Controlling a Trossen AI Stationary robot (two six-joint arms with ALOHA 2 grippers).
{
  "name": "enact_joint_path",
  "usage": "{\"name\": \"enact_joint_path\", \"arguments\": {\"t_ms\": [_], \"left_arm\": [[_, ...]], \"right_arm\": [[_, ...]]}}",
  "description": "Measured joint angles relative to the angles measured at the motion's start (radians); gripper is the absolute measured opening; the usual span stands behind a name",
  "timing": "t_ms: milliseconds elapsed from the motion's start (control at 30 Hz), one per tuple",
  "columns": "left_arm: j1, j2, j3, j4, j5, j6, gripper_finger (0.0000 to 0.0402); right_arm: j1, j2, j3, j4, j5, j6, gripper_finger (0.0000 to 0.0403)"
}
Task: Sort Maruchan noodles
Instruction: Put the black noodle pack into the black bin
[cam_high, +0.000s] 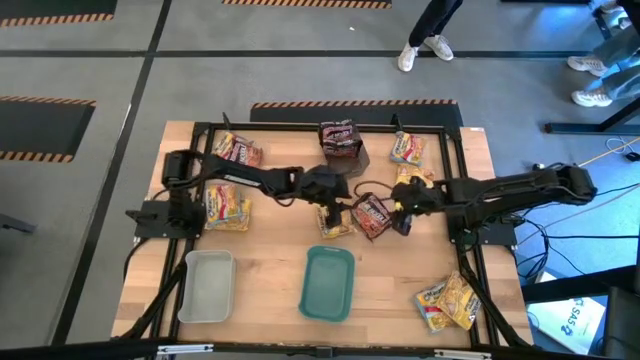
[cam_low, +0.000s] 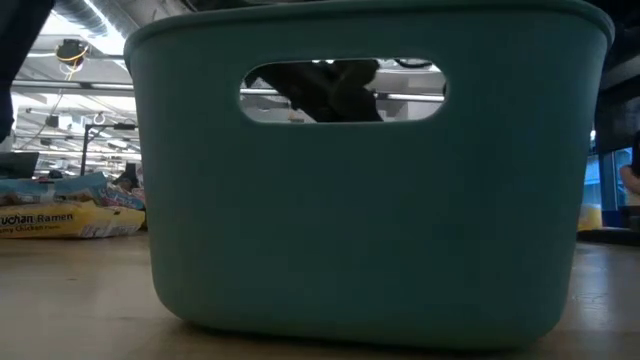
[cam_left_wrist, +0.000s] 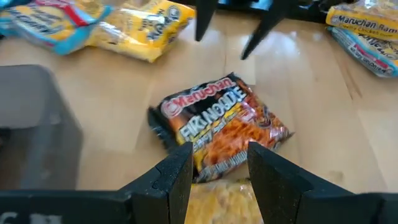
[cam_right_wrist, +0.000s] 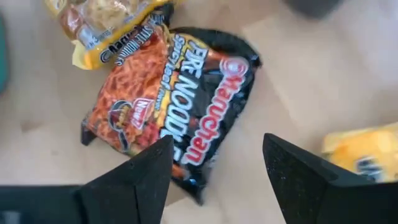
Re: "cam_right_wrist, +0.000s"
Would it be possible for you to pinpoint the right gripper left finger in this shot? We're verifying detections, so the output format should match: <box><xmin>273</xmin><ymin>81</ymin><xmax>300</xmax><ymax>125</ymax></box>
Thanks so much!
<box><xmin>76</xmin><ymin>134</ymin><xmax>175</xmax><ymax>224</ymax></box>

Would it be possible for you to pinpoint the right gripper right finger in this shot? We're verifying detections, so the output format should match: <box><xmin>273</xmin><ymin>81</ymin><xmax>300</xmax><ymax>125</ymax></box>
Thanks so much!
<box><xmin>262</xmin><ymin>133</ymin><xmax>339</xmax><ymax>224</ymax></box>

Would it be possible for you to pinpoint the black orange fire noodle pack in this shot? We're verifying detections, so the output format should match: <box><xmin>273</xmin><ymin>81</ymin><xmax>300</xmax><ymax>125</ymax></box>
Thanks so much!
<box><xmin>80</xmin><ymin>26</ymin><xmax>263</xmax><ymax>207</ymax></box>

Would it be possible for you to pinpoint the yellow creamy chicken ramen pack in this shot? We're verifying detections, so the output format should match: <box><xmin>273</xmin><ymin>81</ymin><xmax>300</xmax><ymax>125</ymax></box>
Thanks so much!
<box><xmin>321</xmin><ymin>121</ymin><xmax>398</xmax><ymax>184</ymax></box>
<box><xmin>43</xmin><ymin>0</ymin><xmax>180</xmax><ymax>71</ymax></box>

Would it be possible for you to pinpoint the teal green plastic bin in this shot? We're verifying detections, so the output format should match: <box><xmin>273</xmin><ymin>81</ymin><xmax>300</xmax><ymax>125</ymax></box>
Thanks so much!
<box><xmin>0</xmin><ymin>14</ymin><xmax>9</xmax><ymax>96</ymax></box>

